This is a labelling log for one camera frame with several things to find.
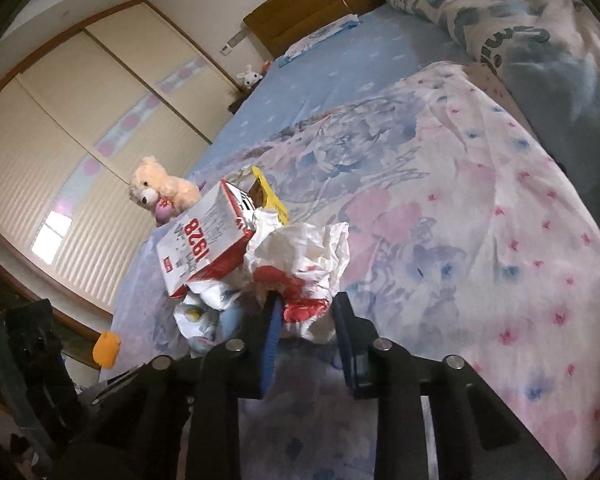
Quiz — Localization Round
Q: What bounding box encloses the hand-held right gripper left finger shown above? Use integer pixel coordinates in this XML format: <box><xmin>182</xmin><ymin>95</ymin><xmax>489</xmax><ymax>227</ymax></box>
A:
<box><xmin>130</xmin><ymin>295</ymin><xmax>286</xmax><ymax>480</ymax></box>

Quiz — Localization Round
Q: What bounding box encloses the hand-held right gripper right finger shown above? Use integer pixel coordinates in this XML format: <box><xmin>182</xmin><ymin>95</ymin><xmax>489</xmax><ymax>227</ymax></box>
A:
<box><xmin>332</xmin><ymin>291</ymin><xmax>566</xmax><ymax>480</ymax></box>

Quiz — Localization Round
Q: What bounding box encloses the white and red plastic bag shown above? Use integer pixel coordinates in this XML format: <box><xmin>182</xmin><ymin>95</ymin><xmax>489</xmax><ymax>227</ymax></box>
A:
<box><xmin>242</xmin><ymin>210</ymin><xmax>351</xmax><ymax>343</ymax></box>

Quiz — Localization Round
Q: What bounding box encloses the white and red carton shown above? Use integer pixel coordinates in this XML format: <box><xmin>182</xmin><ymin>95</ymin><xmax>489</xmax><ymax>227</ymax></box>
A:
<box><xmin>157</xmin><ymin>180</ymin><xmax>256</xmax><ymax>300</ymax></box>

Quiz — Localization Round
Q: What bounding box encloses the yellow snack packet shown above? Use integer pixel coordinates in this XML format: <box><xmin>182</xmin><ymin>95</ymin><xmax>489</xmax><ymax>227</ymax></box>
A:
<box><xmin>247</xmin><ymin>166</ymin><xmax>291</xmax><ymax>226</ymax></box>

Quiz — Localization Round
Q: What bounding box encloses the white crumpled wrapper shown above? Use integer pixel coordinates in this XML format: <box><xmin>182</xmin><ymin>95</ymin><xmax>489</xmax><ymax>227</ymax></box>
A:
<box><xmin>174</xmin><ymin>280</ymin><xmax>261</xmax><ymax>358</ymax></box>

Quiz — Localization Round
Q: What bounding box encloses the orange round object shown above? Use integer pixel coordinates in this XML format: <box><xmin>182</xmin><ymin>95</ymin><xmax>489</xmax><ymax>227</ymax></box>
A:
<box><xmin>92</xmin><ymin>330</ymin><xmax>122</xmax><ymax>368</ymax></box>

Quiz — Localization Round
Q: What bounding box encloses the beige teddy bear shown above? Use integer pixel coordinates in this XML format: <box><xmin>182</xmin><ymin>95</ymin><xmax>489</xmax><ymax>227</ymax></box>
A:
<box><xmin>129</xmin><ymin>156</ymin><xmax>202</xmax><ymax>226</ymax></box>

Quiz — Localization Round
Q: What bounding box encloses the dark wooden nightstand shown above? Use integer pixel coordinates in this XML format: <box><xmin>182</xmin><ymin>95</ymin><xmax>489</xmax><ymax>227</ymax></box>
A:
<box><xmin>227</xmin><ymin>82</ymin><xmax>261</xmax><ymax>115</ymax></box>

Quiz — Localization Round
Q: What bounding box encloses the cream sliding door wardrobe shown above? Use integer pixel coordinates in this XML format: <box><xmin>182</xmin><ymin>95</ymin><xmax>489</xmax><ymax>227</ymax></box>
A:
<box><xmin>0</xmin><ymin>0</ymin><xmax>241</xmax><ymax>321</ymax></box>

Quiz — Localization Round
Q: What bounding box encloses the white bunny plush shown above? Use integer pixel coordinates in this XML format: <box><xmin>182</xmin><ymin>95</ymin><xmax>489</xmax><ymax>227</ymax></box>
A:
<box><xmin>236</xmin><ymin>64</ymin><xmax>265</xmax><ymax>88</ymax></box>

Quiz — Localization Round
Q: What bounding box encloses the blue bedsheet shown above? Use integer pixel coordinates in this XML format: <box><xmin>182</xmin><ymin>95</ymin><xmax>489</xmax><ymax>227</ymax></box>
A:
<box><xmin>187</xmin><ymin>2</ymin><xmax>476</xmax><ymax>186</ymax></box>

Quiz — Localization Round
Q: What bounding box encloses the blue and white pillow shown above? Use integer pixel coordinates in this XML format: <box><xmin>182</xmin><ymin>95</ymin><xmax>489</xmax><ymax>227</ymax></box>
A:
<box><xmin>278</xmin><ymin>14</ymin><xmax>361</xmax><ymax>68</ymax></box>

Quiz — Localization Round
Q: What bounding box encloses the wooden headboard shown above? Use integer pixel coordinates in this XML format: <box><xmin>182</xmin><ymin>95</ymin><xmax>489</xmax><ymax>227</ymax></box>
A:
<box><xmin>243</xmin><ymin>0</ymin><xmax>461</xmax><ymax>56</ymax></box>

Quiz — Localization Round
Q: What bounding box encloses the white quilt with blue print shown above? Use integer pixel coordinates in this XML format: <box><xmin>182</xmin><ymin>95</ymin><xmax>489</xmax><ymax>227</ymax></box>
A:
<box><xmin>380</xmin><ymin>0</ymin><xmax>600</xmax><ymax>196</ymax></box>

